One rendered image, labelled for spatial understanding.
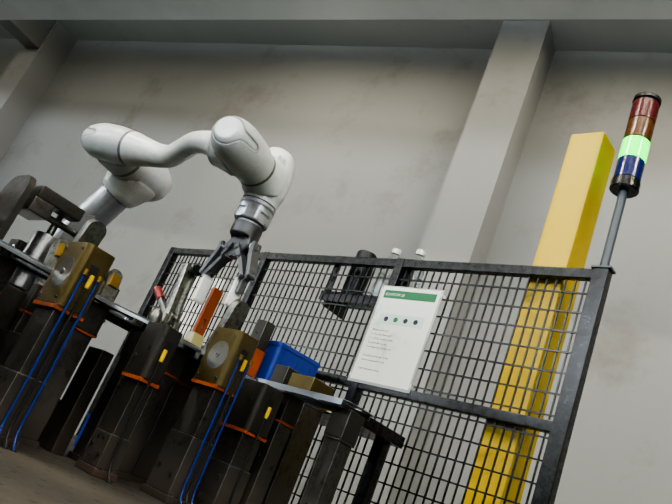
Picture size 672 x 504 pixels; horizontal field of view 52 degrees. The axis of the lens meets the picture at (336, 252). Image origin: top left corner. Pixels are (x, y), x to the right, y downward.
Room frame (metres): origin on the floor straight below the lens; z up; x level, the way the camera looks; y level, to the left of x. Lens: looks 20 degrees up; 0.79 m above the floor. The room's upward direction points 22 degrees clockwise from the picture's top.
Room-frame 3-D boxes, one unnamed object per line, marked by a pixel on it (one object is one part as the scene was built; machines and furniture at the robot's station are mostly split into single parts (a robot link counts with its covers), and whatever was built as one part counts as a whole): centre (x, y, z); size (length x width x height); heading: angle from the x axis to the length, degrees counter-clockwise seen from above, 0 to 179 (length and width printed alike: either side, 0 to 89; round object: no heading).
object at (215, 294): (1.77, 0.25, 0.95); 0.03 x 0.01 x 0.50; 133
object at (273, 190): (1.58, 0.23, 1.47); 0.13 x 0.11 x 0.16; 153
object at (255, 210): (1.59, 0.22, 1.36); 0.09 x 0.09 x 0.06
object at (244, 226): (1.59, 0.22, 1.29); 0.08 x 0.07 x 0.09; 43
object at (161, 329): (1.32, 0.24, 0.84); 0.10 x 0.05 x 0.29; 43
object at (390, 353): (1.89, -0.25, 1.30); 0.23 x 0.02 x 0.31; 43
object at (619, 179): (1.50, -0.62, 1.81); 0.07 x 0.07 x 0.53
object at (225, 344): (1.39, 0.11, 0.87); 0.12 x 0.07 x 0.35; 43
